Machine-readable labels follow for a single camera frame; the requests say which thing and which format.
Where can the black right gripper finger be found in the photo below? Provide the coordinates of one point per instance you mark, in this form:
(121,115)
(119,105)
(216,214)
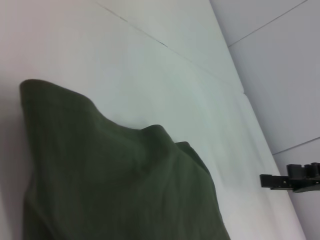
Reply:
(303,170)
(280,181)

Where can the dark green FREE t-shirt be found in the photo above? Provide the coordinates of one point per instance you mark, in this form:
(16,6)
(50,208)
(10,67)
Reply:
(112,187)

